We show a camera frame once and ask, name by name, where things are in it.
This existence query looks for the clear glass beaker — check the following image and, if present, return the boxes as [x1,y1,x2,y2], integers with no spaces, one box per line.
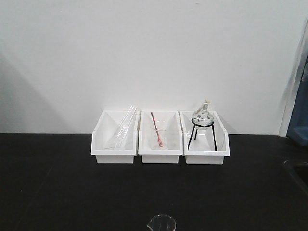
[147,214,177,231]

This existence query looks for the clear beaker in bin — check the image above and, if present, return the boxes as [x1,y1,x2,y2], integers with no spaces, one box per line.
[149,128,168,150]

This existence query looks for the blue cabinet at right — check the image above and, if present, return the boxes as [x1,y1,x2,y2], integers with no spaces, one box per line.
[286,38,308,146]

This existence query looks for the middle white storage bin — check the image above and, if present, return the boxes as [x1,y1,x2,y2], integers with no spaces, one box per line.
[138,111,183,164]

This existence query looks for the white storage bin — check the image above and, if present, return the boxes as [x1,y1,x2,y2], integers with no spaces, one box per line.
[91,110,140,164]
[179,111,230,164]
[138,111,183,164]

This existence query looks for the glass test tubes bundle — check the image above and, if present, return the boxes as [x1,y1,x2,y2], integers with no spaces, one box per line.
[104,106,137,150]

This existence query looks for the red glass stirring rod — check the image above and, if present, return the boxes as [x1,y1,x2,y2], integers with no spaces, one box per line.
[151,112,163,148]

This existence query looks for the left white storage bin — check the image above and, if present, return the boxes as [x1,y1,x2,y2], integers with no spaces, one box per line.
[91,110,140,164]

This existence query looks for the glass alcohol lamp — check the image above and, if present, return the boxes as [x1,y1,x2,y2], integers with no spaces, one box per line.
[192,100,214,130]

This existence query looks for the right white storage bin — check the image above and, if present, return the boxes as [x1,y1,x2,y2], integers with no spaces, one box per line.
[179,111,230,164]

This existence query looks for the black wire tripod stand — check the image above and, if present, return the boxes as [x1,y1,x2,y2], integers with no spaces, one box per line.
[187,118,217,151]

